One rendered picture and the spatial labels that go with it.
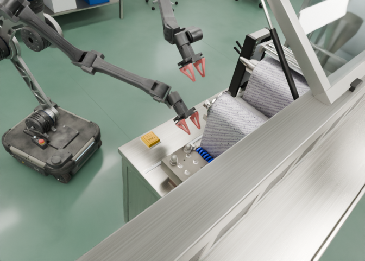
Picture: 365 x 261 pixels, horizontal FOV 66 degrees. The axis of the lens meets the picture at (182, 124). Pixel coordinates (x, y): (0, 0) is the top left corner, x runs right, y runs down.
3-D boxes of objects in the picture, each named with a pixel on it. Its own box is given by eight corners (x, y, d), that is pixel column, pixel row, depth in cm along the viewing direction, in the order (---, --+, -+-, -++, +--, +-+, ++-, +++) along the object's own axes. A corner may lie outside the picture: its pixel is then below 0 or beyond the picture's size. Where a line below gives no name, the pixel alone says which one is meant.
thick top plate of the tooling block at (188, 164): (186, 151, 135) (187, 142, 131) (250, 211, 117) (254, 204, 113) (160, 167, 126) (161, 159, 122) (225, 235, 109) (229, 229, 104)
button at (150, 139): (151, 133, 149) (151, 130, 147) (159, 141, 146) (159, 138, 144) (140, 139, 145) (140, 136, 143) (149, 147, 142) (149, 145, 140)
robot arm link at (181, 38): (169, 37, 119) (175, 32, 114) (182, 32, 122) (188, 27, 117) (176, 52, 119) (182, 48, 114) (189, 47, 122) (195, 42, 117)
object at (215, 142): (200, 146, 132) (207, 119, 119) (237, 180, 122) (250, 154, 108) (199, 146, 132) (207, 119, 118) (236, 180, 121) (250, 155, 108)
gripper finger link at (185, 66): (186, 85, 120) (176, 65, 119) (197, 80, 124) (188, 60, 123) (195, 81, 114) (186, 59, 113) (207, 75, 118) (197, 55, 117)
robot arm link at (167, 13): (155, -5, 149) (155, -26, 140) (165, -5, 150) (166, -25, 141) (164, 45, 123) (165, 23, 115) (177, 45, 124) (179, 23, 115)
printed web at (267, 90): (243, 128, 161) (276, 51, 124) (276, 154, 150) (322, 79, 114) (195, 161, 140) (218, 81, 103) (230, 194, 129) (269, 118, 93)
